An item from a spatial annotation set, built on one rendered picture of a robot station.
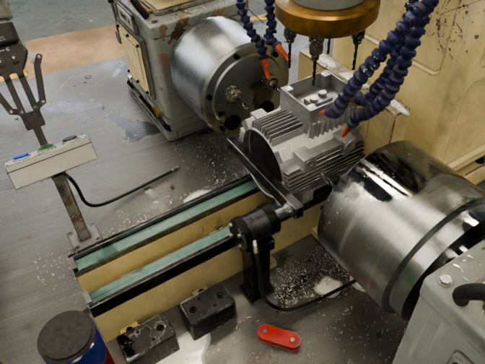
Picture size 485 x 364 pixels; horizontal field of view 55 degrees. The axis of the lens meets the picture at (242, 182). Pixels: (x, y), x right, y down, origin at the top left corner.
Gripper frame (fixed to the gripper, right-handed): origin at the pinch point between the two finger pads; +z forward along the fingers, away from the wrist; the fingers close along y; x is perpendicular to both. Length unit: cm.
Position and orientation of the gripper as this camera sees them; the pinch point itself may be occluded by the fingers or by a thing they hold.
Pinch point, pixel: (37, 128)
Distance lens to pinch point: 104.0
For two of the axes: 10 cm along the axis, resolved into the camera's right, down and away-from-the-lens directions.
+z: 2.8, 9.0, 3.2
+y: 8.5, -3.9, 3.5
